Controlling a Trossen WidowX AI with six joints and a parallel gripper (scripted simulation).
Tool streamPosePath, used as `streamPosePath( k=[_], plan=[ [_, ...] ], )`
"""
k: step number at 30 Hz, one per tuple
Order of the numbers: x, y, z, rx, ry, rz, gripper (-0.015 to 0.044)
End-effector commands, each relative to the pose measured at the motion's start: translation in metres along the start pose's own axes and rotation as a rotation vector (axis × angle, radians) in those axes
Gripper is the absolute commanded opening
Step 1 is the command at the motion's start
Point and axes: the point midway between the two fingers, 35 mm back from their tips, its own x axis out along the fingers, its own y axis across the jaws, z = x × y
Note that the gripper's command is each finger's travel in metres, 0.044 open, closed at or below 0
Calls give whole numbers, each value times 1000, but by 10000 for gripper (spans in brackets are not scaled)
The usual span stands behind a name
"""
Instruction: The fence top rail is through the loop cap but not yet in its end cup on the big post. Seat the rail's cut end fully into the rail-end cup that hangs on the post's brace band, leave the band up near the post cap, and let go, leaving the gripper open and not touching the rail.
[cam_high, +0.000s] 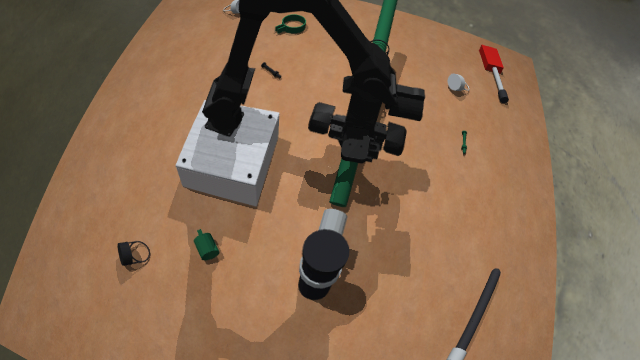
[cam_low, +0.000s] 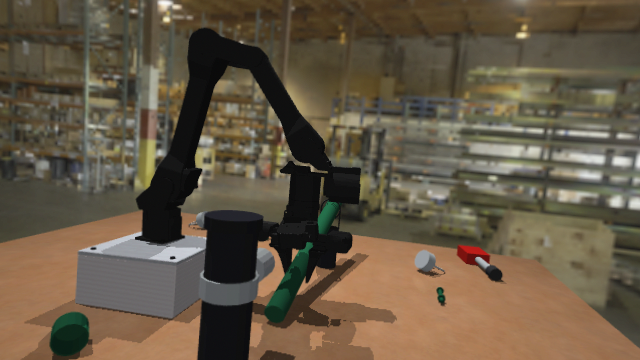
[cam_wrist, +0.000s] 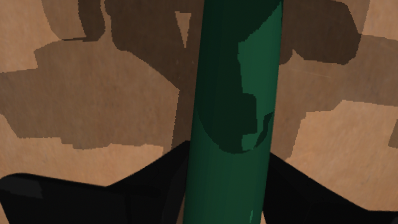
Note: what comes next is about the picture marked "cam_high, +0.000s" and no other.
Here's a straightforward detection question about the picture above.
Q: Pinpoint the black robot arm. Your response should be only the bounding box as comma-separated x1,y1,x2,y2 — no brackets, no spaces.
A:
202,0,425,163

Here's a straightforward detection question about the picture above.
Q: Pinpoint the black bolt with nut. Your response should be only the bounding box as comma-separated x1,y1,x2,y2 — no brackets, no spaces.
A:
261,62,281,78

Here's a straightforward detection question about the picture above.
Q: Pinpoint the dark green ring clamp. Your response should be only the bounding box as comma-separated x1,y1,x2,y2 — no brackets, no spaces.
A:
275,14,306,34

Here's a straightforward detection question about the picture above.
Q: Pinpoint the green cylinder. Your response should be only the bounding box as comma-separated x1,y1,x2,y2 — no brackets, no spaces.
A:
329,0,397,207
193,229,220,261

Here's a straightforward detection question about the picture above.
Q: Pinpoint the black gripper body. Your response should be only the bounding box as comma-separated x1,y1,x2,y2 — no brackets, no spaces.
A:
308,102,407,156

